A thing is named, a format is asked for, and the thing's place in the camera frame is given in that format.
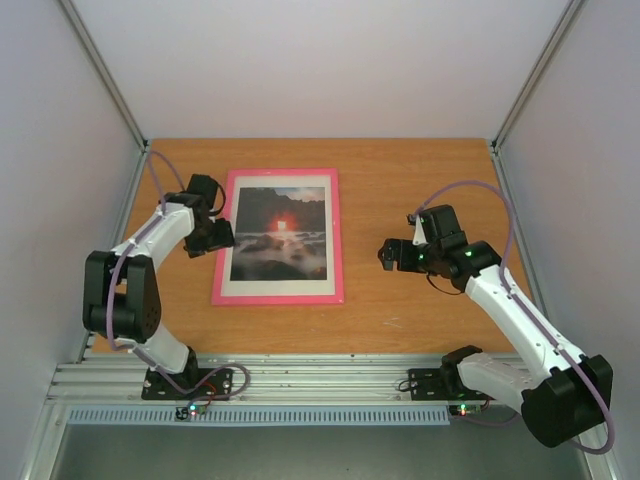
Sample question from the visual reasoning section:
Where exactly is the right aluminium corner post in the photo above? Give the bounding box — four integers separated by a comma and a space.
489, 0, 586, 154

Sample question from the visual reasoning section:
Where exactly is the sunset landscape photo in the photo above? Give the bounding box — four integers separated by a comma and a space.
230, 186, 327, 282

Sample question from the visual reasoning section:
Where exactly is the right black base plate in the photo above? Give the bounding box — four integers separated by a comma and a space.
407, 368, 489, 402

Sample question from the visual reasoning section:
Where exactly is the small circuit board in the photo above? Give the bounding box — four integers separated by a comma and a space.
449, 402, 484, 417
174, 404, 208, 421

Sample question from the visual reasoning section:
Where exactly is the right small circuit board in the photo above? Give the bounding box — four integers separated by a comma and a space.
449, 402, 484, 417

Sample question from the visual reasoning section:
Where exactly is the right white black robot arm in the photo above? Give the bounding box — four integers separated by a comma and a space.
378, 205, 613, 448

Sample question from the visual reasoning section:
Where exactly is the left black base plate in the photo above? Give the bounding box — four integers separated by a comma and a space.
141, 367, 234, 401

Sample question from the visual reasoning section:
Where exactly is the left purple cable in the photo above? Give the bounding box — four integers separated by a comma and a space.
104, 151, 251, 409

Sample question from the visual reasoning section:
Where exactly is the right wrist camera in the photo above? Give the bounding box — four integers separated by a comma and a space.
407, 214, 428, 247

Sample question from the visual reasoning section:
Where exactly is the purple cable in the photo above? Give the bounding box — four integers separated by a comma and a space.
104, 151, 251, 409
418, 180, 617, 455

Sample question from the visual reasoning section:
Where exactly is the aluminium corner post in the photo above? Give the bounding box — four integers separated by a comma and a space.
489, 0, 586, 154
56, 0, 149, 152

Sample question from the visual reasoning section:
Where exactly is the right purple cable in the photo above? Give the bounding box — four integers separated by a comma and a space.
418, 180, 617, 455

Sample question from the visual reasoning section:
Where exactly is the aluminium rail base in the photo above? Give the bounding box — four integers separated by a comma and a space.
44, 352, 596, 406

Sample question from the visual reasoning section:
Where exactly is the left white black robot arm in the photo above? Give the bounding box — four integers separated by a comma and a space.
82, 174, 234, 398

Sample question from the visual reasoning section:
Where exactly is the left small circuit board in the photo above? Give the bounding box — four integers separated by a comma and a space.
174, 404, 208, 421

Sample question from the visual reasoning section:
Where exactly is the left aluminium corner post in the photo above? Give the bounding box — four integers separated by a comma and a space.
56, 0, 149, 152

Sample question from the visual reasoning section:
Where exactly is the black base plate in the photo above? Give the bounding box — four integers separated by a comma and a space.
141, 367, 234, 401
407, 368, 489, 402

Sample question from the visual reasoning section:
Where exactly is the grey slotted cable duct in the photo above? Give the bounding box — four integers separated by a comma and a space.
67, 405, 450, 428

